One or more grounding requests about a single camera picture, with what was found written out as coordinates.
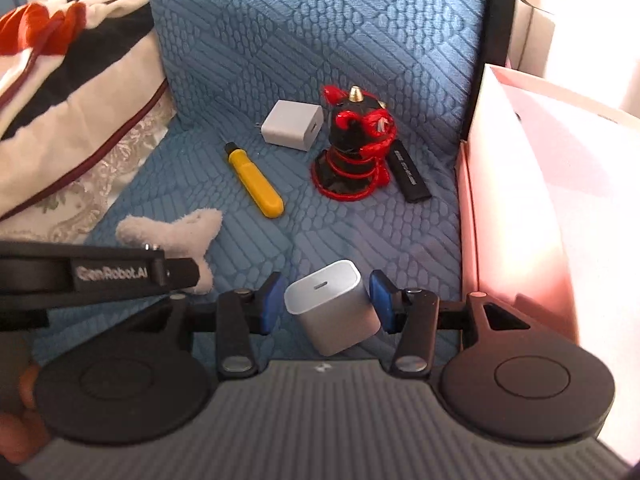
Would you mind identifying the silver white charger cube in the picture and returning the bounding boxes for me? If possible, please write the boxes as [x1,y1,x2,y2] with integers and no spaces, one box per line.
[283,259,381,356]

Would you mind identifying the white fluffy plush toy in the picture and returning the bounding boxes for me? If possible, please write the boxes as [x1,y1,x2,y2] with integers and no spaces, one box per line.
[115,208,224,295]

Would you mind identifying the red black robot figurine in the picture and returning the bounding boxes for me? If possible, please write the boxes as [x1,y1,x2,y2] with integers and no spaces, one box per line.
[310,84,397,202]

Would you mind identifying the person's left hand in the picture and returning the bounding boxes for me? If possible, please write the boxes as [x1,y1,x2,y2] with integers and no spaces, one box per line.
[0,363,51,464]

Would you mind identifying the black usb stick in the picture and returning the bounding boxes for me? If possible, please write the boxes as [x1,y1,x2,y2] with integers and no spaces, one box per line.
[386,139,432,203]

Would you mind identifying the pink cardboard box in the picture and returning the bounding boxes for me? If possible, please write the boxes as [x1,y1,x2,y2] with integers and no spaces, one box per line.
[457,65,639,463]

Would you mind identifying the striped red black blanket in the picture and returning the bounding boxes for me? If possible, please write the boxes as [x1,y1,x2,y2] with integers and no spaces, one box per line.
[1,0,175,243]

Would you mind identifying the blue textured sofa cover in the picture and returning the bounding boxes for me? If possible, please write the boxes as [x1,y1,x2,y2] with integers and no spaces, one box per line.
[29,0,490,366]

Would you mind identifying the yellow handled screwdriver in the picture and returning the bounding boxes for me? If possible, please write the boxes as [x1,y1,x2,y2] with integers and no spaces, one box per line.
[224,142,284,219]

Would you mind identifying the white wall charger plug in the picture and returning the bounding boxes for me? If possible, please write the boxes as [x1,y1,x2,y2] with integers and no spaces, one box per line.
[260,100,324,152]

